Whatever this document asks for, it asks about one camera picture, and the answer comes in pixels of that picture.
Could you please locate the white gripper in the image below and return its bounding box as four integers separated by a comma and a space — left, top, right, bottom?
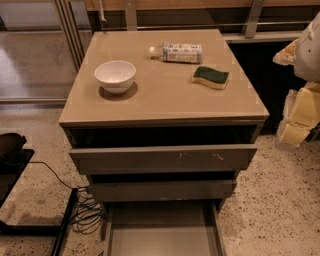
273, 40, 320, 146

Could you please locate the green and yellow sponge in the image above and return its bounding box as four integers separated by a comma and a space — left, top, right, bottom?
192, 66, 229, 90

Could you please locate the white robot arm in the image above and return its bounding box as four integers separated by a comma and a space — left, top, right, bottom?
273, 13, 320, 147

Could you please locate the grey drawer cabinet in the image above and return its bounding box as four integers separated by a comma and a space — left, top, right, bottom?
58, 28, 270, 214

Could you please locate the grey top drawer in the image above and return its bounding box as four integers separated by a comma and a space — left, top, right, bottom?
70, 144, 257, 175

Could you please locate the grey drawer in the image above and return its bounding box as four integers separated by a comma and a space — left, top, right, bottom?
70, 144, 257, 175
89, 180, 236, 202
103, 200, 227, 256

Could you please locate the grey bottom drawer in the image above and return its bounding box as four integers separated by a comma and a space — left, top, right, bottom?
103, 200, 227, 256

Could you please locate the grey middle drawer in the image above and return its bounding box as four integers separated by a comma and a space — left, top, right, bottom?
89, 180, 236, 202

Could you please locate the clear labelled plastic bottle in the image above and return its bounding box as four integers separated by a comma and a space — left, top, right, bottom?
149, 42, 202, 64

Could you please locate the white ceramic bowl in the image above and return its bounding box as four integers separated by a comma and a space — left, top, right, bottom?
94, 60, 136, 94

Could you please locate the black stand base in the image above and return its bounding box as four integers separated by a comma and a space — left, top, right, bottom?
0, 132, 79, 256

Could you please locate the metal railing frame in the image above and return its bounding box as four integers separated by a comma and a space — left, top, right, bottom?
53, 0, 320, 73

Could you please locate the blue cable bundle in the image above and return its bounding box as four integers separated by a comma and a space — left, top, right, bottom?
69, 186, 108, 235

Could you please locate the black cable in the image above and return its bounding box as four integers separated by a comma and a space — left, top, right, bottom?
28, 161, 79, 191

